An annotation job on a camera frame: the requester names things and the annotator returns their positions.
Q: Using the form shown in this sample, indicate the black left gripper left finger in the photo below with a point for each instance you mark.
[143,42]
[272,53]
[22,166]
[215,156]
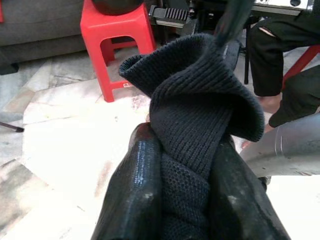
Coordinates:
[135,187]

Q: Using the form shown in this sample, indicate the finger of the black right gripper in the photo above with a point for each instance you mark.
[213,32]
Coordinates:
[232,20]

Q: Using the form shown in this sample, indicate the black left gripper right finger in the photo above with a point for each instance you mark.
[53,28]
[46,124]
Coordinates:
[240,195]

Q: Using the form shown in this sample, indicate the black shirt red collar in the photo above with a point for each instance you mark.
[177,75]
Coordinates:
[195,112]

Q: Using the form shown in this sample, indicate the person in black trousers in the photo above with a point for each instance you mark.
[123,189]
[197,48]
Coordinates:
[272,50]

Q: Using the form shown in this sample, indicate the black plastic bucket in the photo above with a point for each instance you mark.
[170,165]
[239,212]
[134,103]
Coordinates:
[117,6]

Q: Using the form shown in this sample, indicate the red plastic stool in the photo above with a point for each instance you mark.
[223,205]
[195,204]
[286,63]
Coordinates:
[117,27]
[297,65]

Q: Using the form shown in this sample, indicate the silver metal clothes rack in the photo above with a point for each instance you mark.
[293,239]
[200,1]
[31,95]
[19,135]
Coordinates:
[11,127]

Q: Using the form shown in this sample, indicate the dark grey sofa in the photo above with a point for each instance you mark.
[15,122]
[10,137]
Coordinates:
[37,25]

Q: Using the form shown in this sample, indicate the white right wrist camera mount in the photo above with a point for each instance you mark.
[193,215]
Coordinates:
[277,4]

